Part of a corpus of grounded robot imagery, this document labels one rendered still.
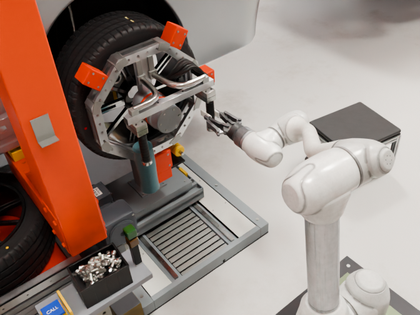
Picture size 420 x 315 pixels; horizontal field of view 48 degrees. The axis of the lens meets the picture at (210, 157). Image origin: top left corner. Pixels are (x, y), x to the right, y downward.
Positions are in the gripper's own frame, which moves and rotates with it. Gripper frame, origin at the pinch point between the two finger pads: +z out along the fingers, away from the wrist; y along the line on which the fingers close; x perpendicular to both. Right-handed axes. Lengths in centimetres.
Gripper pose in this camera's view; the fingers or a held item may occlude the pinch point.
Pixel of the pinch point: (209, 113)
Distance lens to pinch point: 207.0
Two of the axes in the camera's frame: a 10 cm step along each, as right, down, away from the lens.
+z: -6.2, -4.9, 6.2
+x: -0.6, -7.6, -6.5
